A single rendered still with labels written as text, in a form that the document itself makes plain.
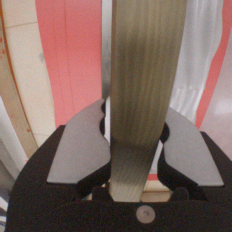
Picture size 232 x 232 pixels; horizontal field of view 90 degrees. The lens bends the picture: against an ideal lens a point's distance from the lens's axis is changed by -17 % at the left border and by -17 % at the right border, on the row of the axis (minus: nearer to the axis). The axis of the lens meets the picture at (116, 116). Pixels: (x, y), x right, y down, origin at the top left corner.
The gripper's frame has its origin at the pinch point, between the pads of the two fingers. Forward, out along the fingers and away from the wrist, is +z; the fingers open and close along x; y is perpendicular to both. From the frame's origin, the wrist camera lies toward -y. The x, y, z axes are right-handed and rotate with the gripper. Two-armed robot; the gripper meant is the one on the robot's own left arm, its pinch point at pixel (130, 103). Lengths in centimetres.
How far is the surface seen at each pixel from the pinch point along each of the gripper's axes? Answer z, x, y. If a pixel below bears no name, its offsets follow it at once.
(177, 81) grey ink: 4.7, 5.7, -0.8
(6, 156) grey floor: 101, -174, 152
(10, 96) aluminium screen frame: 3.6, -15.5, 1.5
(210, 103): 5.5, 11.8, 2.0
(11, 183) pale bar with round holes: 0.7, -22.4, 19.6
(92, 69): 5.5, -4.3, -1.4
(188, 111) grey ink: 4.8, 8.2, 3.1
